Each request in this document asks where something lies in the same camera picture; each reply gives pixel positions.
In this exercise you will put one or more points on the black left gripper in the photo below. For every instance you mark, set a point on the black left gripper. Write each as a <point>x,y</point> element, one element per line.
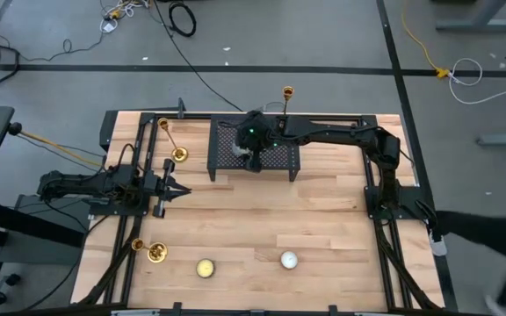
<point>160,193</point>

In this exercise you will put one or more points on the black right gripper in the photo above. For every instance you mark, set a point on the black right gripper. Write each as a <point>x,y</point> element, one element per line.
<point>254,161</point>

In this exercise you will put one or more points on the tallest brass candlestick holder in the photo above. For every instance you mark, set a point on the tallest brass candlestick holder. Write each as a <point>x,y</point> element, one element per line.
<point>178,154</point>

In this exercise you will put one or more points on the short brass candlestick holder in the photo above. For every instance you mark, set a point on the short brass candlestick holder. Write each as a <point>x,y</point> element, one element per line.
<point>157,253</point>

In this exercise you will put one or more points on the medium brass candlestick holder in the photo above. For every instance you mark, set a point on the medium brass candlestick holder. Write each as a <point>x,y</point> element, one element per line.
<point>287,92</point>

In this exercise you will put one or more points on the red blue patterned candle tin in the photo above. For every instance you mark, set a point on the red blue patterned candle tin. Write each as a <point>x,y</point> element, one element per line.
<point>205,268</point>

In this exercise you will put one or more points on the orange leaf patterned candle tin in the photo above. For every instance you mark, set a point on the orange leaf patterned candle tin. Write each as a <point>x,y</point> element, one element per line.
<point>289,260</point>

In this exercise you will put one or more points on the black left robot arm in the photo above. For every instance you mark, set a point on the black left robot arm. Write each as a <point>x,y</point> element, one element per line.
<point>81,184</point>

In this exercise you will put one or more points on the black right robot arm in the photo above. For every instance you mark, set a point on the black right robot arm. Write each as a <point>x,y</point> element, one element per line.
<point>332,129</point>

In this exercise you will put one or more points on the black perforated metal shelf riser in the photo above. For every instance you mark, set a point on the black perforated metal shelf riser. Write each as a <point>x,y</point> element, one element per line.
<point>226,149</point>

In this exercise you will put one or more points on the silver aluminium bar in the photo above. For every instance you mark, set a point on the silver aluminium bar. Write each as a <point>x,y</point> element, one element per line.
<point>373,314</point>
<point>134,313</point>

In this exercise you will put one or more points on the yellow pole with black knob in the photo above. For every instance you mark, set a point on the yellow pole with black knob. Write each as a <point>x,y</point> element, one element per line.
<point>14,128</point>

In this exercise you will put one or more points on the grey table foot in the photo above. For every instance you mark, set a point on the grey table foot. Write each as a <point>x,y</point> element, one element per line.
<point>505,139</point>

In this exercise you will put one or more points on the person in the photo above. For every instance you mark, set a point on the person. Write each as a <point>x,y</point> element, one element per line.
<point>499,228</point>

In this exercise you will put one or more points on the grey table base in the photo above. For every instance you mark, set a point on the grey table base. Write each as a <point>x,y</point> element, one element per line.
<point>477,25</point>

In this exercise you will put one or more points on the black aluminium table frame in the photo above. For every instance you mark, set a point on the black aluminium table frame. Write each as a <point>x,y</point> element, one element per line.
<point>146,117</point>

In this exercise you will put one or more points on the black frame clamp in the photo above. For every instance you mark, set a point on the black frame clamp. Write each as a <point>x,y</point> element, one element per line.
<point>181,107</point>

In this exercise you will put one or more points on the grey table-level camera box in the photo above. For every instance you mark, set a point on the grey table-level camera box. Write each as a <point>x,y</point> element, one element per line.
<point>256,313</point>

